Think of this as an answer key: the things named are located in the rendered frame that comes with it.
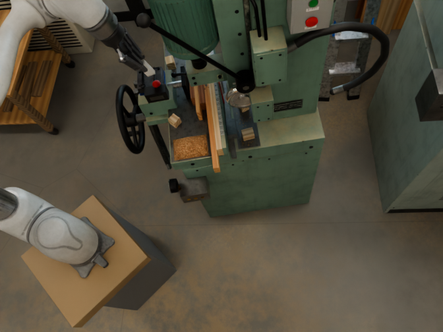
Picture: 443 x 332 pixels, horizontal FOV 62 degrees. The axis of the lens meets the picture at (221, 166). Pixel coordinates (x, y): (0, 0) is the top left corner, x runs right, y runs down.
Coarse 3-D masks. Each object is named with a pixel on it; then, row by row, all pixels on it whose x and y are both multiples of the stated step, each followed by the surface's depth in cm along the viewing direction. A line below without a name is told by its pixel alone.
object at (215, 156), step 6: (204, 90) 139; (210, 102) 136; (210, 108) 135; (210, 114) 134; (210, 120) 133; (210, 126) 132; (210, 132) 131; (210, 138) 130; (210, 144) 129; (216, 150) 128; (216, 156) 127; (216, 162) 126; (216, 168) 126
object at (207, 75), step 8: (208, 56) 128; (216, 56) 128; (208, 64) 127; (224, 64) 126; (192, 72) 126; (200, 72) 126; (208, 72) 126; (216, 72) 127; (224, 72) 127; (192, 80) 129; (200, 80) 130; (208, 80) 130; (216, 80) 131; (224, 80) 131
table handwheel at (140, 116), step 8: (120, 88) 144; (128, 88) 152; (120, 96) 142; (120, 104) 140; (136, 104) 163; (120, 112) 139; (128, 112) 148; (136, 112) 165; (120, 120) 139; (128, 120) 151; (136, 120) 152; (144, 120) 152; (120, 128) 140; (144, 128) 167; (128, 136) 142; (144, 136) 165; (128, 144) 144; (136, 144) 154; (136, 152) 151
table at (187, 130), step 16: (176, 64) 151; (176, 80) 147; (176, 112) 141; (192, 112) 140; (176, 128) 138; (192, 128) 137; (208, 128) 136; (208, 144) 134; (176, 160) 133; (192, 160) 132; (208, 160) 134; (224, 160) 135
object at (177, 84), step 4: (180, 68) 138; (184, 68) 137; (184, 76) 136; (180, 80) 140; (184, 80) 135; (188, 80) 143; (168, 84) 139; (172, 84) 139; (176, 84) 139; (180, 84) 139; (184, 84) 134; (188, 84) 141; (184, 88) 136; (188, 88) 139; (188, 92) 138; (188, 96) 140
